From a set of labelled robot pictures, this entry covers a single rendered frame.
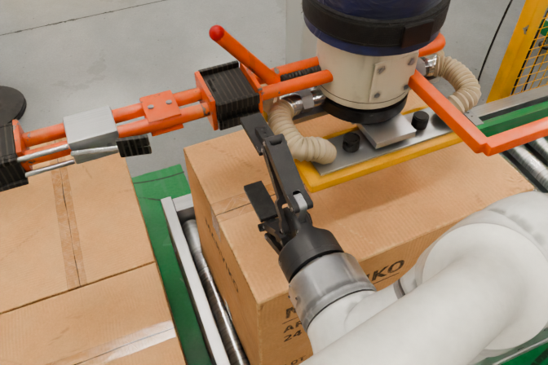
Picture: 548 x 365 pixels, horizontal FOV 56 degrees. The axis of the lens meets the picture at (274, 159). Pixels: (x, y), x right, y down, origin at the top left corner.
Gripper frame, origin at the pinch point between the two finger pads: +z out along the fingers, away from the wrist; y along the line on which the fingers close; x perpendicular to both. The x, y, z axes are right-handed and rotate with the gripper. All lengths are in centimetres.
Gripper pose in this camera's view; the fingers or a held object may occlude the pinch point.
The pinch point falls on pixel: (254, 158)
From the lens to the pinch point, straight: 72.4
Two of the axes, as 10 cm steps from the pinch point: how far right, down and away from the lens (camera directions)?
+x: 9.2, -2.8, 2.8
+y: -0.1, 7.0, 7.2
